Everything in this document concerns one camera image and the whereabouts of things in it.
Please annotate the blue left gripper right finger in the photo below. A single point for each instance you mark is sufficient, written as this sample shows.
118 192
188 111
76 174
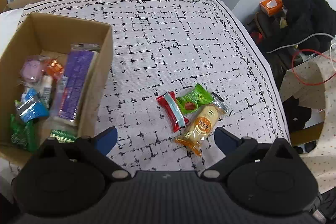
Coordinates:
226 141

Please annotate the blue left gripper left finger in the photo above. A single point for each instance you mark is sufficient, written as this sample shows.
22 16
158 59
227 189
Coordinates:
106 140

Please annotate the orange round cracker pack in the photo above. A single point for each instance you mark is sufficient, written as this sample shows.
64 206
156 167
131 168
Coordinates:
200 128

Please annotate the small silver candy wrapper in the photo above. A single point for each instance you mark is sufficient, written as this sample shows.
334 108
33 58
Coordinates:
219 102

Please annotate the green gold cookie pack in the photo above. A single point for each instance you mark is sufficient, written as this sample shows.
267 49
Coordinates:
63 136

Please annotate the green strawberry snack packet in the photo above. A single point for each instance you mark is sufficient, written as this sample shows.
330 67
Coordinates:
194 99

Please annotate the red white snack packet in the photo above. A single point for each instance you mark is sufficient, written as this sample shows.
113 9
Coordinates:
169 103

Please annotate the blue green snack packet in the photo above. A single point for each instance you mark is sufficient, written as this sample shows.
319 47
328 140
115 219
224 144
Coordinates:
22 134

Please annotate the blue white snack packet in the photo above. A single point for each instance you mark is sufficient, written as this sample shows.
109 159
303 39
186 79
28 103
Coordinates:
32 107

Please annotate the clear white biscuit pack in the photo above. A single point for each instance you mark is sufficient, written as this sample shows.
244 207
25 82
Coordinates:
43 88

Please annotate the purple wafer pack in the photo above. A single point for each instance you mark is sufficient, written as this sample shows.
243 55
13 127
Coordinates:
73 83

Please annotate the orange foil candy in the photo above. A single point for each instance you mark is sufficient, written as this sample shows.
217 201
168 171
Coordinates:
54 69

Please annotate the purple jelly cup packet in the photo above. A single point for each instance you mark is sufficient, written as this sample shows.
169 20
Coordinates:
32 69

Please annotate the brown cardboard box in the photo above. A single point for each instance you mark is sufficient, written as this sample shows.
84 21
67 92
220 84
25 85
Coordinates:
51 36

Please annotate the white patterned mat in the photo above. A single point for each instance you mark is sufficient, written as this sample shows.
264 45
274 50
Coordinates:
172 45

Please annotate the dotted cream tablecloth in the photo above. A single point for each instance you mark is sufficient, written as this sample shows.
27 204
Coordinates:
313 84

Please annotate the orange tissue box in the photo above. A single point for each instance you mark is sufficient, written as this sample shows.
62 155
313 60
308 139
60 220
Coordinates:
271 7

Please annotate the black fluffy coat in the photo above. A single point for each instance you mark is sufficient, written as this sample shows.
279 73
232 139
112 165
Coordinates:
302 23

